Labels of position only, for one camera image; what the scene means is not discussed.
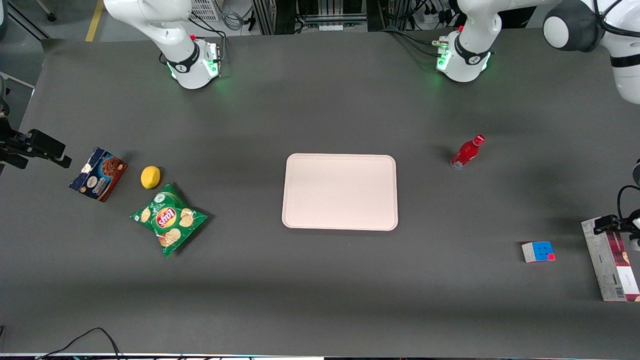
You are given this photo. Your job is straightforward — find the red cookie box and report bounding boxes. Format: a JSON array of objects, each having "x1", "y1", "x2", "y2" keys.
[{"x1": 581, "y1": 215, "x2": 640, "y2": 302}]

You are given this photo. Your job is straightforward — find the blue chocolate cookie box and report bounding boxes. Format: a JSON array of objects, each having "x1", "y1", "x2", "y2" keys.
[{"x1": 68, "y1": 147, "x2": 129, "y2": 203}]

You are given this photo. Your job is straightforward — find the white perforated box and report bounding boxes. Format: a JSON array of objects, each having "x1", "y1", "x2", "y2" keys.
[{"x1": 189, "y1": 0, "x2": 222, "y2": 22}]

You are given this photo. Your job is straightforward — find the pale pink plastic tray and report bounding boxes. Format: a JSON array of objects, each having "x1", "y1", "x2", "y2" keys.
[{"x1": 281, "y1": 153, "x2": 399, "y2": 232}]

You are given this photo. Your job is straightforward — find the colourful puzzle cube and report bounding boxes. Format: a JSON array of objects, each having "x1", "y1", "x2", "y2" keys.
[{"x1": 521, "y1": 241, "x2": 556, "y2": 264}]

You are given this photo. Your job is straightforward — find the yellow lemon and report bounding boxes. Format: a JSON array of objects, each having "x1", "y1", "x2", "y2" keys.
[{"x1": 140, "y1": 165, "x2": 162, "y2": 190}]

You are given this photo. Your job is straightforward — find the green chips bag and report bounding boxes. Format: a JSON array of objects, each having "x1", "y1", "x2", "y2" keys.
[{"x1": 129, "y1": 183, "x2": 209, "y2": 259}]

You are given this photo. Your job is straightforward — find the red drink bottle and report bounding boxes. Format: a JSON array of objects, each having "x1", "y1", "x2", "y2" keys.
[{"x1": 450, "y1": 133, "x2": 486, "y2": 171}]

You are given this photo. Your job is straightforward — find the black aluminium rack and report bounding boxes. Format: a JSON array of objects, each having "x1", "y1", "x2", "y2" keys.
[{"x1": 251, "y1": 0, "x2": 383, "y2": 36}]

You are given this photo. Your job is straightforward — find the white metal frame bar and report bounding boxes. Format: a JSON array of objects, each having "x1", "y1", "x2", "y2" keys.
[{"x1": 0, "y1": 71, "x2": 36, "y2": 91}]

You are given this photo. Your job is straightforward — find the thin black table cable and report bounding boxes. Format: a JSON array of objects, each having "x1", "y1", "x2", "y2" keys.
[{"x1": 35, "y1": 327, "x2": 123, "y2": 360}]

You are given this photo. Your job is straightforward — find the black right base cable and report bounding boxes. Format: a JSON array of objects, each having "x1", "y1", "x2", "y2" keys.
[{"x1": 189, "y1": 17, "x2": 229, "y2": 78}]

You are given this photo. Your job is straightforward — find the grey coiled cable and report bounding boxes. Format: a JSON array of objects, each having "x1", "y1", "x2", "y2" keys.
[{"x1": 221, "y1": 0, "x2": 247, "y2": 32}]

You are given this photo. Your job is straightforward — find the black left base cables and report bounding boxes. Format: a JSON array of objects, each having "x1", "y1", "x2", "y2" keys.
[{"x1": 382, "y1": 26, "x2": 443, "y2": 57}]

